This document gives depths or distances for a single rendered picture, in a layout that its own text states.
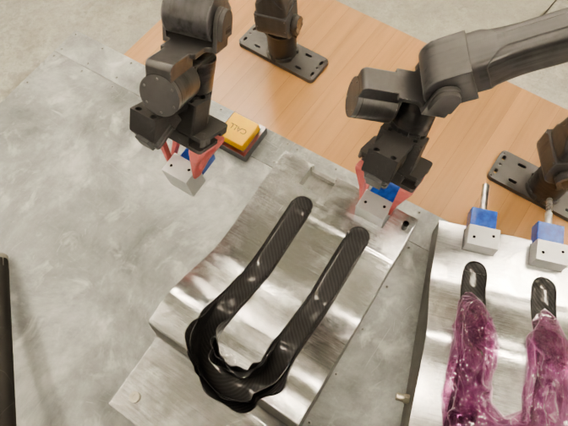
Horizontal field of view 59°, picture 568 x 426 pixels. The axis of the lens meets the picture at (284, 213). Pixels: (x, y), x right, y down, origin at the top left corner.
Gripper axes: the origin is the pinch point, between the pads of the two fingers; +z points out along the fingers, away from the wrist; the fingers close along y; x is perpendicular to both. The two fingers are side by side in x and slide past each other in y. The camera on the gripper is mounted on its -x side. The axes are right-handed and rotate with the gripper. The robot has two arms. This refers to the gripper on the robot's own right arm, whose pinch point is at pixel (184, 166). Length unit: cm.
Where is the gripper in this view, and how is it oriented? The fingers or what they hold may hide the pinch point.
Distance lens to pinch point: 83.9
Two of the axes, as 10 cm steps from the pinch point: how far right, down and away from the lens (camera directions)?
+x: 4.9, -5.0, 7.1
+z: -2.1, 7.3, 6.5
